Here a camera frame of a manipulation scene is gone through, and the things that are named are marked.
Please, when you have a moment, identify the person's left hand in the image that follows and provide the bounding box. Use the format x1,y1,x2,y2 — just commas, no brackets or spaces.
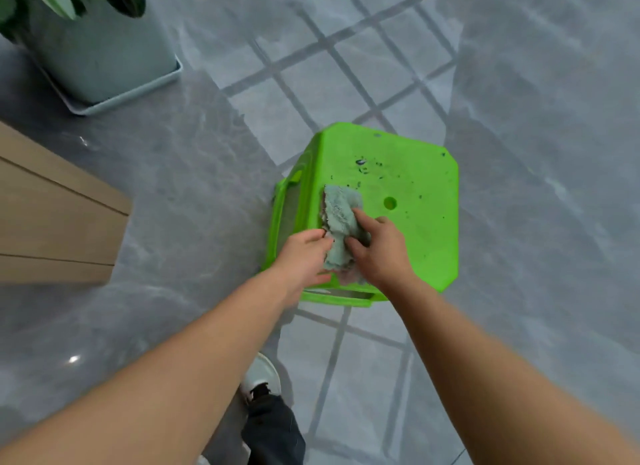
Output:
270,229,334,310

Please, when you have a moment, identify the person's right hand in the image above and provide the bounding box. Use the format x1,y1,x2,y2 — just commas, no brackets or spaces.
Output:
343,207,420,296

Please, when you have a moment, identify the teal cleaning cloth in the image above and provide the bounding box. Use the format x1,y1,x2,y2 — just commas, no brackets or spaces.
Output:
319,184,372,286

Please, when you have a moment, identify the light wooden cabinet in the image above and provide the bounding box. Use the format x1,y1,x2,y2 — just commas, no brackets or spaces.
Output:
0,121,133,286

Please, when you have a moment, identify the person's right forearm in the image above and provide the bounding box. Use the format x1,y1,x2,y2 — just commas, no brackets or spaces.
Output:
387,279,640,465

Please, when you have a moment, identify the person's left forearm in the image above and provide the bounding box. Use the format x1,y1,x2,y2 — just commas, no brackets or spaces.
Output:
0,268,293,465

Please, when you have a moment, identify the green plastic stool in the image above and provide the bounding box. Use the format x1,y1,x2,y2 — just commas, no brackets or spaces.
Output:
261,122,460,308

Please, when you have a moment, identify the white sneaker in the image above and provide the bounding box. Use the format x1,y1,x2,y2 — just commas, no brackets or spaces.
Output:
239,352,283,406

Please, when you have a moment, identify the dark trouser leg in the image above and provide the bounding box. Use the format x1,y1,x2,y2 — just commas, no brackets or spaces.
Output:
241,387,307,465

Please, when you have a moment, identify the pale green pot tray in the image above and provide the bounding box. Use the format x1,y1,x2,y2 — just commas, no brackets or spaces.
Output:
22,45,184,117

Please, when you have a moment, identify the pale green plant pot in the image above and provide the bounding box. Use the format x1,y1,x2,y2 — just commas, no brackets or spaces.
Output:
19,0,179,105

